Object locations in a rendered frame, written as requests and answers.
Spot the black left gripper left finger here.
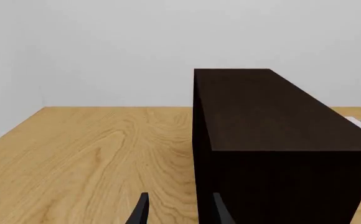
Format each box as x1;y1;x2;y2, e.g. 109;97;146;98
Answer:
124;192;149;224

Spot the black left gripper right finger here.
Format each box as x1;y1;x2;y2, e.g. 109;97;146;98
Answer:
213;192;236;224

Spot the dark brown wooden cabinet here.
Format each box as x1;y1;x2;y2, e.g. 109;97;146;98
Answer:
192;68;361;224

